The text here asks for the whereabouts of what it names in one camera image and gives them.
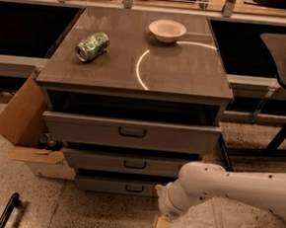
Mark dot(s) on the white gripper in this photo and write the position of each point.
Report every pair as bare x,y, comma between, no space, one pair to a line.
168,202

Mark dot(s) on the grey bottom drawer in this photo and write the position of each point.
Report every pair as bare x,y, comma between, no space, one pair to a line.
116,186

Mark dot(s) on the grey drawer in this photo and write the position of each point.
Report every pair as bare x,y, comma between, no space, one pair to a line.
147,135
116,186
123,163

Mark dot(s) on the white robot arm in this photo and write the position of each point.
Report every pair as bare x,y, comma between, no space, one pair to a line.
198,182

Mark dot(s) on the grey top drawer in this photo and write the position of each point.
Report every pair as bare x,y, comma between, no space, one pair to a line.
147,135

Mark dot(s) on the grey middle drawer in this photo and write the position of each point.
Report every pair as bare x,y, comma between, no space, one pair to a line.
123,163

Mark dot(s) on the grey drawer cabinet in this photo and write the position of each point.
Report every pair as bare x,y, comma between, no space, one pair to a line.
138,78

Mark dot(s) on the open cardboard box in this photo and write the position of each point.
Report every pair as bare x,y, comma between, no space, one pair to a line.
21,123

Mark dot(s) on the cans inside cardboard box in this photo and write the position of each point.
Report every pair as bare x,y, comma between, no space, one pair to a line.
46,141

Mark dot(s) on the black bar on floor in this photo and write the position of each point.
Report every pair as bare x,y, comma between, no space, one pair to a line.
13,203

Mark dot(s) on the green soda can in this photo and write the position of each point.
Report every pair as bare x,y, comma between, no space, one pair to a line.
91,47

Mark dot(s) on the white bowl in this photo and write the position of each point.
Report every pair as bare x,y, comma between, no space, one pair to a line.
167,30

